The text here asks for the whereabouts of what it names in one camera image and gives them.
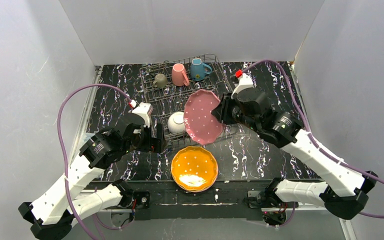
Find white ceramic bowl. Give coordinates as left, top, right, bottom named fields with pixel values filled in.
left=167, top=111, right=186, bottom=134

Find pink polka dot plate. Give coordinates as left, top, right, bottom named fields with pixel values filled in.
left=183, top=89, right=224, bottom=145

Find metal wire dish rack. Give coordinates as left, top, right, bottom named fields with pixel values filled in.
left=140, top=53, right=244, bottom=147

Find beige ceramic mug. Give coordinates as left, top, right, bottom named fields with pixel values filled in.
left=152, top=73, right=168, bottom=88

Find blue ceramic mug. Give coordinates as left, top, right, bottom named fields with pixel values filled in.
left=189, top=58, right=213, bottom=81

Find yellow plate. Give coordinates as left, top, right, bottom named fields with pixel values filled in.
left=170, top=146, right=219, bottom=183

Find pink ceramic mug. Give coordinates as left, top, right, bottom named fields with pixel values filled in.
left=171, top=63, right=190, bottom=87

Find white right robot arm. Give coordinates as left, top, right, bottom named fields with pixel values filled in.
left=211, top=87, right=376, bottom=220

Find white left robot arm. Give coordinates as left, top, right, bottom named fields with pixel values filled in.
left=18, top=112, right=167, bottom=240

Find clear plastic storage box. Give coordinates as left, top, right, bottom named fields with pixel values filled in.
left=74, top=132, right=95, bottom=156

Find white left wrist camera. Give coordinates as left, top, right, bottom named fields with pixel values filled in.
left=129, top=100, right=153, bottom=127

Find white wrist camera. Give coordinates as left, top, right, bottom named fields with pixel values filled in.
left=129, top=100, right=153, bottom=127
left=231, top=70, right=254, bottom=100

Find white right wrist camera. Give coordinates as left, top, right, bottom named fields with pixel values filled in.
left=231, top=70, right=254, bottom=100

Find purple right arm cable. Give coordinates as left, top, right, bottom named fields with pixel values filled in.
left=241, top=59, right=384, bottom=227

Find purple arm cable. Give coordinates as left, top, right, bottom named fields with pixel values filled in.
left=56, top=83, right=137, bottom=240
left=241, top=59, right=384, bottom=227

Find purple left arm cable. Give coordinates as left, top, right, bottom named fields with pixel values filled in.
left=56, top=83, right=137, bottom=240

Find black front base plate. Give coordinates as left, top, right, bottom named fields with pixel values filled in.
left=127, top=180, right=270, bottom=221

